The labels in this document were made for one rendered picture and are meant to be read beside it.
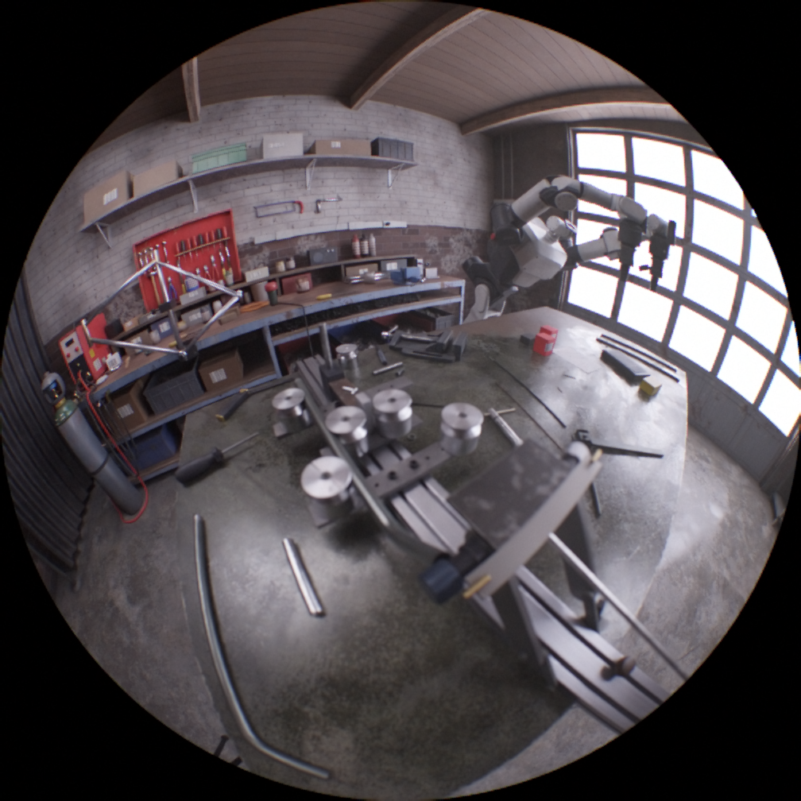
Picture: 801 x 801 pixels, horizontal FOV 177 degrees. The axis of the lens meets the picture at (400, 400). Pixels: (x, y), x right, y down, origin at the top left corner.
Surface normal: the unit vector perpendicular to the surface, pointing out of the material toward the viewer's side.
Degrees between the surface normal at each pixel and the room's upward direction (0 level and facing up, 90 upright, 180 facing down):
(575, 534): 90
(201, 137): 90
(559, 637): 0
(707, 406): 90
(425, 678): 0
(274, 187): 90
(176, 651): 0
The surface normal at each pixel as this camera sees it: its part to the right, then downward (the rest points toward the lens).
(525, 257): -0.51, 0.69
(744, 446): -0.84, 0.34
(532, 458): -0.03, -0.81
